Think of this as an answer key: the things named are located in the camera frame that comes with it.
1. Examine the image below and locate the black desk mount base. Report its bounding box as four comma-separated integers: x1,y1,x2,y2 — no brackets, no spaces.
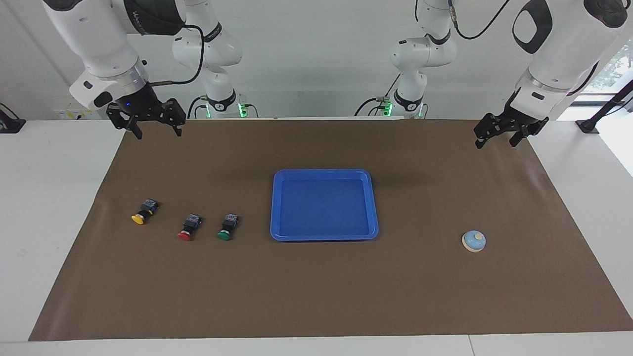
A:
0,103,26,134

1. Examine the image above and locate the blue plastic tray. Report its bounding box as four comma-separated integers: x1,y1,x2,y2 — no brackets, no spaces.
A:
270,169,380,242

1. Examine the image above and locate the black right base cable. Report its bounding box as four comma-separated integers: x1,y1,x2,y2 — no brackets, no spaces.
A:
186,95,208,120

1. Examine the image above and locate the black base cable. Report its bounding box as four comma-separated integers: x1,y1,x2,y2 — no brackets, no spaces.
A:
354,74,400,117
186,95,208,120

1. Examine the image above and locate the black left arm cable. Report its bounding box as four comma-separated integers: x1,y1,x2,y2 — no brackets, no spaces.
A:
447,0,511,41

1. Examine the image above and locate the yellow push button switch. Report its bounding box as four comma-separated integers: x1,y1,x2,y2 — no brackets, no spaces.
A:
131,199,159,225

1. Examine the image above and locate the light blue desk bell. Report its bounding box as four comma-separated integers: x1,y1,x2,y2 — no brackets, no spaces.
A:
461,230,487,253

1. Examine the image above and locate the window with green foliage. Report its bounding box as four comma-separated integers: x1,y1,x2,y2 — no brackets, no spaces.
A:
580,40,633,97

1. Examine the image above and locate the brown table mat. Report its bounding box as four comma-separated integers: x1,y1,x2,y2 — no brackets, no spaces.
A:
28,118,633,342

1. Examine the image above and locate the red push button switch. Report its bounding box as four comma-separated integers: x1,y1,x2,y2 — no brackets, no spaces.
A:
178,214,204,242

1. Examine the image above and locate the black clamp stand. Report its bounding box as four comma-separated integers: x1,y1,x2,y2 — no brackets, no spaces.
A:
575,79,633,134

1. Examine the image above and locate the black left base cable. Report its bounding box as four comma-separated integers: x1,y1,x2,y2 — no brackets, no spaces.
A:
354,74,400,117

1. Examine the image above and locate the green push button switch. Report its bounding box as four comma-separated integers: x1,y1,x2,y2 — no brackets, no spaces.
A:
217,213,240,241

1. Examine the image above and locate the white wall socket box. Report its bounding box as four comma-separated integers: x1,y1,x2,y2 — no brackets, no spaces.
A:
53,101,102,120

